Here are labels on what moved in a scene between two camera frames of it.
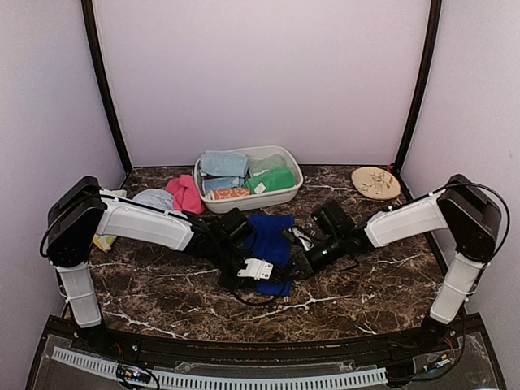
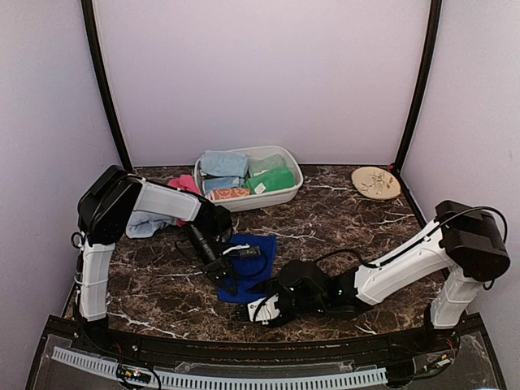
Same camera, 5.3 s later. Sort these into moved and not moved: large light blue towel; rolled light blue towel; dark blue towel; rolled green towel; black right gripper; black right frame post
Moved: dark blue towel; black right gripper
Not moved: rolled light blue towel; large light blue towel; black right frame post; rolled green towel
